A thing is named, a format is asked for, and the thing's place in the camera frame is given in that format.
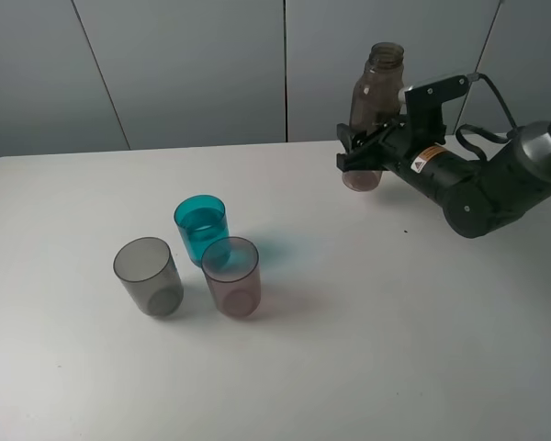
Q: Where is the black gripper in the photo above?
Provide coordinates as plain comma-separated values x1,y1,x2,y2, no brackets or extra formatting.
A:
336,117,478,202

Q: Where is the brown translucent plastic bottle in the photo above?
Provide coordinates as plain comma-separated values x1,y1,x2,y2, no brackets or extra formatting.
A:
342,41,406,192

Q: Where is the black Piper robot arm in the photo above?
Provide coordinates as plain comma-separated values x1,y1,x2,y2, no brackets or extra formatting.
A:
336,116,551,238

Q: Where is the teal translucent plastic cup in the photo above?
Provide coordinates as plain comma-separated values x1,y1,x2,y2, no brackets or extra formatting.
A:
174,195,229,267

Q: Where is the pink translucent plastic cup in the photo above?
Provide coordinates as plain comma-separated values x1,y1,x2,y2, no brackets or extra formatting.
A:
201,236,261,318

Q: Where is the grey translucent plastic cup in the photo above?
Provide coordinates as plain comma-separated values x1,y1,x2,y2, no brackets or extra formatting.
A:
113,237,184,317

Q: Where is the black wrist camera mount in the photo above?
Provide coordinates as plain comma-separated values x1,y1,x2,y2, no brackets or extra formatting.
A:
398,74,470,143

